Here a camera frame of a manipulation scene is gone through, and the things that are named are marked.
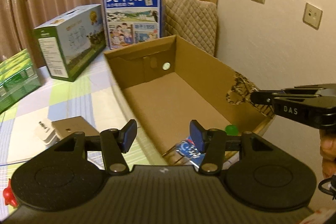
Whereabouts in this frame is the bronze metal wire rack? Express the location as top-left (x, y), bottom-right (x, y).
top-left (226, 72), bottom-right (274, 119)

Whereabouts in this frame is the person's right hand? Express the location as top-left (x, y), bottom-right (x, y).
top-left (319, 130), bottom-right (336, 178)

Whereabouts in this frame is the blue snack packet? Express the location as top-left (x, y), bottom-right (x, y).
top-left (175, 136), bottom-right (205, 169)

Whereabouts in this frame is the green ball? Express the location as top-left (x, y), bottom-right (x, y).
top-left (224, 124), bottom-right (239, 136)

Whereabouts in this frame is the checkered bed sheet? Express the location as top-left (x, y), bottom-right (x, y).
top-left (0, 52), bottom-right (169, 217)

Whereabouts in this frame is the open brown cardboard box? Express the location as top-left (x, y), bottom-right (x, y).
top-left (105, 36), bottom-right (273, 165)

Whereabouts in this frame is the beige flat square panel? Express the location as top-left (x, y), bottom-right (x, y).
top-left (51, 116), bottom-right (99, 140)

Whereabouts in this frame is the white square plug adapter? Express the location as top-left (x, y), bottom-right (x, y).
top-left (34, 118), bottom-right (60, 147)

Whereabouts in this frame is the green white milk carton box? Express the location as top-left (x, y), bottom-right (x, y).
top-left (33, 4), bottom-right (106, 82)

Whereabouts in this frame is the quilted beige chair cushion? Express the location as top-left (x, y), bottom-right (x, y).
top-left (165, 0), bottom-right (218, 56)

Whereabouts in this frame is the green tissue multipack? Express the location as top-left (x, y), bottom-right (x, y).
top-left (0, 49), bottom-right (42, 113)

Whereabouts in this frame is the blue milk carton box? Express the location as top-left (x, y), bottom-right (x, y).
top-left (103, 0), bottom-right (166, 50)

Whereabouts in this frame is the red green toy figure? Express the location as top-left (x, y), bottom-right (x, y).
top-left (2, 178), bottom-right (18, 208)

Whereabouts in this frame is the single beige wall socket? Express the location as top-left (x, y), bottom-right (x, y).
top-left (302, 3), bottom-right (323, 30)

